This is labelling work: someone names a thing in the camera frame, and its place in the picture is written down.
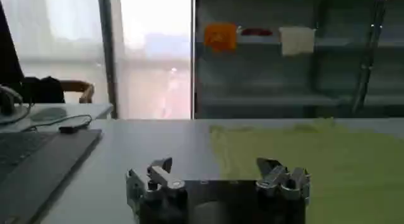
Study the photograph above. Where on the white side table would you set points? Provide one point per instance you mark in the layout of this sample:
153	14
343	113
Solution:
82	110

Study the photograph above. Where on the black monitor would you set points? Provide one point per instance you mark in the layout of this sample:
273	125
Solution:
8	55

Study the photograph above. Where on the black jacket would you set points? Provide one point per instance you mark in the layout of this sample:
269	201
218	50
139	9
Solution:
42	90

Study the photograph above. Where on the wooden chair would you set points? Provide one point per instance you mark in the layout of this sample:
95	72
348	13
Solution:
82	88

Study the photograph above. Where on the green cloth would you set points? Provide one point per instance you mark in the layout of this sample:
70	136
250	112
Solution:
315	174

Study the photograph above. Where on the grey metal shelf rack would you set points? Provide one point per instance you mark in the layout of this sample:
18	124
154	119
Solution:
284	70

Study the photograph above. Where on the dark grey laptop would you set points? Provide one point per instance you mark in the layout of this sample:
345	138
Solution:
41	168

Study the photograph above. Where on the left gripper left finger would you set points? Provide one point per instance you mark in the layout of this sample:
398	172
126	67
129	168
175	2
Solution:
164	178

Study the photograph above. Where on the dark window frame post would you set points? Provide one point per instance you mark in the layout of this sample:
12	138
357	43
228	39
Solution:
108	55

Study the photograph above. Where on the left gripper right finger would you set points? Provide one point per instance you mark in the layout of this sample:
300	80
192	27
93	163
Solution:
279	178

